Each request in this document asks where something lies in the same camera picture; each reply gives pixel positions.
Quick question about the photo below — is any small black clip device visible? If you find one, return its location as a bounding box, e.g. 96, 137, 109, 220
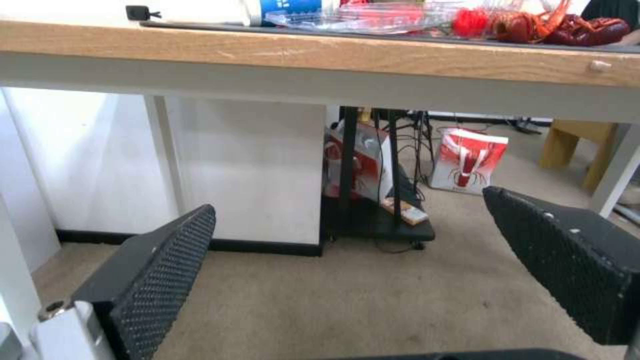
124, 5, 162, 22

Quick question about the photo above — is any black cable bundle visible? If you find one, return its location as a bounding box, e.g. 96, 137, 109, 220
387, 108, 439, 188

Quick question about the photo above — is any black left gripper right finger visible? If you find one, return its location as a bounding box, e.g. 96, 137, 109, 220
482, 186, 640, 346

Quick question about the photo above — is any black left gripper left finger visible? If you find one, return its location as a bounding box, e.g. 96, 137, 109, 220
29, 204, 217, 360

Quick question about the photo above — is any red white food delivery bag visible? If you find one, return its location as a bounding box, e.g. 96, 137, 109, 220
429, 127, 510, 195

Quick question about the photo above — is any red white cardboard box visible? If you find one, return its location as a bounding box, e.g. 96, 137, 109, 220
322, 125, 394, 200

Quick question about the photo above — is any wooden table with white frame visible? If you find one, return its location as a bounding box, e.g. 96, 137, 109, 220
0, 0, 640, 226

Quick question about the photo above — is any small tan printed box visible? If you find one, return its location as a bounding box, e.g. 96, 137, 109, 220
381, 196, 429, 227

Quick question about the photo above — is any light wooden stool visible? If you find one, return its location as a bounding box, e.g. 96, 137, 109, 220
538, 119, 622, 193

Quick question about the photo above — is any clear plastic food container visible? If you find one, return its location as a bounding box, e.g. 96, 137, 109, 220
263, 0, 454, 35

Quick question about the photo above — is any black wheeled cart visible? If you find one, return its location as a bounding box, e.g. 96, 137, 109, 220
322, 106, 436, 251

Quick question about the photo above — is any white blue paper cup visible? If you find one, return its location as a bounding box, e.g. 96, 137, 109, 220
238, 0, 327, 27

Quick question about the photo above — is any red frilly ball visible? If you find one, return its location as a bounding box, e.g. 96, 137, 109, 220
452, 8, 489, 38

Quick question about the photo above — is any red crayfish pile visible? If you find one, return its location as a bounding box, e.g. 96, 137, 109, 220
488, 0, 632, 47

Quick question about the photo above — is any black table mat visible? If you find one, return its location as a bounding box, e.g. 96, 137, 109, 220
138, 20, 640, 48

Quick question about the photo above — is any white partition panel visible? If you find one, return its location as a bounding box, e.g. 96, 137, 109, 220
0, 88, 329, 258

